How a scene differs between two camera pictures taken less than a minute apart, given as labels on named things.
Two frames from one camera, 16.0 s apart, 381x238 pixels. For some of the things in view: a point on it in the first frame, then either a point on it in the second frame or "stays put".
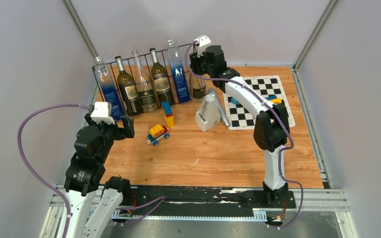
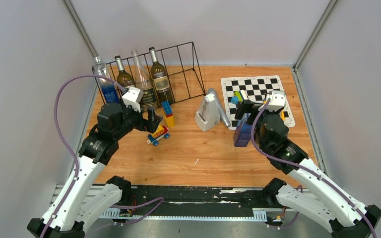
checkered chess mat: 240,117 stays put
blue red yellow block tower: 168,113 stays put
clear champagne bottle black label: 145,89 stays put
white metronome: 208,116 stays put
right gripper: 196,61 → 246,107
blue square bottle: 105,81 stays put
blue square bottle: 181,86 → 243,132
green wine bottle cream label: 161,85 stays put
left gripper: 127,131 → 151,124
